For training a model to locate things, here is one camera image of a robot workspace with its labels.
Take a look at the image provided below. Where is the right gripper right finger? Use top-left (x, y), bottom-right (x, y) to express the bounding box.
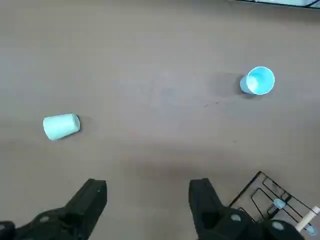
top-left (188, 177), bottom-right (305, 240)

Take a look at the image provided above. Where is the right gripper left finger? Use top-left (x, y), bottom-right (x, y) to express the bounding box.
top-left (0, 178), bottom-right (108, 240)

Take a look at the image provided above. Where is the pale green plastic cup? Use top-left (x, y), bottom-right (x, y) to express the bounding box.
top-left (42, 113), bottom-right (81, 141)

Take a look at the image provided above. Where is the light blue plastic cup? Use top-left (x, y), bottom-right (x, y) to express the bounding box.
top-left (239, 66), bottom-right (276, 96)

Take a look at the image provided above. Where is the black wire cup rack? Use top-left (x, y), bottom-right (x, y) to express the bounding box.
top-left (227, 171), bottom-right (320, 237)

